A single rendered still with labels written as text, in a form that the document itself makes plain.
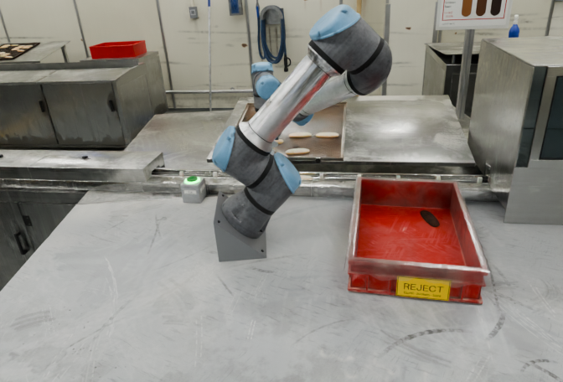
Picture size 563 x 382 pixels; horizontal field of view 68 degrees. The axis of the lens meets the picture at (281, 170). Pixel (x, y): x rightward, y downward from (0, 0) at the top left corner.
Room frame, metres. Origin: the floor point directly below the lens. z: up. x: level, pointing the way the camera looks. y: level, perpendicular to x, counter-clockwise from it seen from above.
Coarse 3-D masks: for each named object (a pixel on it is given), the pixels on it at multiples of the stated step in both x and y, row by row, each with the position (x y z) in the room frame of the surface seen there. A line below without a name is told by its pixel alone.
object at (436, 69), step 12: (432, 48) 3.63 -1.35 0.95; (444, 48) 3.34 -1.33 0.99; (456, 48) 3.29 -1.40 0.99; (432, 60) 3.48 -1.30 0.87; (444, 60) 3.06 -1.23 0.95; (456, 60) 3.04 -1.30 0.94; (432, 72) 3.43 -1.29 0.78; (444, 72) 2.96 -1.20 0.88; (456, 72) 2.89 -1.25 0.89; (432, 84) 3.38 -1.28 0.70; (444, 84) 2.91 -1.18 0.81; (456, 84) 2.89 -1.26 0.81; (468, 84) 2.87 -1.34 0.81; (456, 96) 2.89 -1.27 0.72; (468, 96) 2.87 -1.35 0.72; (468, 108) 2.87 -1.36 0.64
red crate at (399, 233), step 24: (360, 216) 1.18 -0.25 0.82; (384, 216) 1.17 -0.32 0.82; (408, 216) 1.16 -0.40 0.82; (360, 240) 1.04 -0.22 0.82; (384, 240) 1.04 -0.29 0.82; (408, 240) 1.03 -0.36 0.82; (432, 240) 1.02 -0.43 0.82; (456, 240) 1.01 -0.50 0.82; (456, 264) 0.91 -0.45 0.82; (360, 288) 0.82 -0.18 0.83; (384, 288) 0.81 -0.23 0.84; (456, 288) 0.77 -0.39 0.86; (480, 288) 0.76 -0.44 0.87
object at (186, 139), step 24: (168, 120) 2.42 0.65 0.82; (192, 120) 2.39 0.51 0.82; (216, 120) 2.36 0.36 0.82; (144, 144) 2.02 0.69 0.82; (168, 144) 2.00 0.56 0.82; (192, 144) 1.97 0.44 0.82; (168, 168) 1.69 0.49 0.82; (192, 168) 1.67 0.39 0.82; (216, 168) 1.65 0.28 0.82; (312, 168) 1.59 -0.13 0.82; (336, 168) 1.58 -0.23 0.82; (360, 168) 1.56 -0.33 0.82; (384, 168) 1.55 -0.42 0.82; (408, 168) 1.53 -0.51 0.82; (432, 168) 1.52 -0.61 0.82; (456, 168) 1.51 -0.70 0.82; (96, 192) 1.49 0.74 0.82; (120, 192) 1.48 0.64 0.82; (144, 192) 1.47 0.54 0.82
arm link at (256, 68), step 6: (252, 66) 1.45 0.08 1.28; (258, 66) 1.43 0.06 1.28; (264, 66) 1.43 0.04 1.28; (270, 66) 1.44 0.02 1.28; (252, 72) 1.44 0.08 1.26; (258, 72) 1.43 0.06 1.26; (270, 72) 1.43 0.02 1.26; (252, 78) 1.45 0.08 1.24; (252, 84) 1.46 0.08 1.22; (258, 96) 1.43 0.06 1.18
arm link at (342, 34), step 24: (336, 24) 1.02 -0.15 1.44; (360, 24) 1.05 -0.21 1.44; (312, 48) 1.05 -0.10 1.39; (336, 48) 1.03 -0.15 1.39; (360, 48) 1.03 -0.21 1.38; (312, 72) 1.04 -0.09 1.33; (336, 72) 1.04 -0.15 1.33; (288, 96) 1.05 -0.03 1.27; (312, 96) 1.07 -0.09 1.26; (264, 120) 1.05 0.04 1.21; (288, 120) 1.05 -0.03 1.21; (216, 144) 1.11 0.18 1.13; (240, 144) 1.04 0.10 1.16; (264, 144) 1.04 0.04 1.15; (240, 168) 1.03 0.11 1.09; (264, 168) 1.05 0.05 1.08
